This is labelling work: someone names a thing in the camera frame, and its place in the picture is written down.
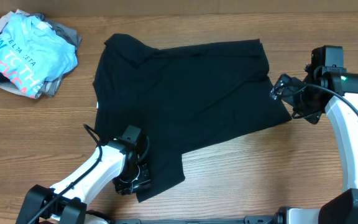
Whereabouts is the black t-shirt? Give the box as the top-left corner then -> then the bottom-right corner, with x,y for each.
93,34 -> 291,202

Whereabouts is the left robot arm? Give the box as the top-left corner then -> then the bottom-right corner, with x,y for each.
16,125 -> 150,224

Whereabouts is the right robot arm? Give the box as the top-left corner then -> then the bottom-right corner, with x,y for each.
270,45 -> 358,224

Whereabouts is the grey folded garment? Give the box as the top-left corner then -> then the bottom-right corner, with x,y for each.
0,9 -> 82,98

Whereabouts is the light blue printed t-shirt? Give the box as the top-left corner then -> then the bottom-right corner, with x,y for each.
0,14 -> 78,98

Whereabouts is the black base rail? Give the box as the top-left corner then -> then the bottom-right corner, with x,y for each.
109,215 -> 275,224

